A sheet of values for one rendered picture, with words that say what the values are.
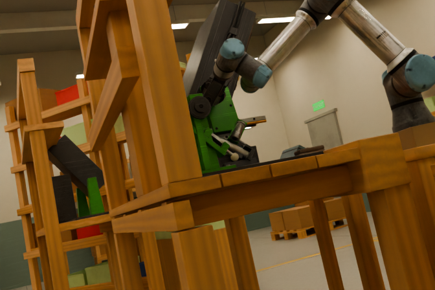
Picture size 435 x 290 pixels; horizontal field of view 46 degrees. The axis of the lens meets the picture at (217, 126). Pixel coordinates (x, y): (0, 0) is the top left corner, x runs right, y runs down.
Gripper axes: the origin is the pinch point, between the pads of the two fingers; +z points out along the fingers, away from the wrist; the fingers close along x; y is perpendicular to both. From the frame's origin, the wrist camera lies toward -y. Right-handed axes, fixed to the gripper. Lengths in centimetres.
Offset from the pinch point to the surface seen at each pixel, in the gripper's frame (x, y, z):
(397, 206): -65, -26, -46
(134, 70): 17, -35, -50
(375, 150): -52, -17, -51
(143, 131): 10.7, -34.3, -19.2
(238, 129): -15.5, -4.4, -1.0
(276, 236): -154, 225, 606
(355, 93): -171, 560, 593
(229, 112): -9.0, 2.3, 2.5
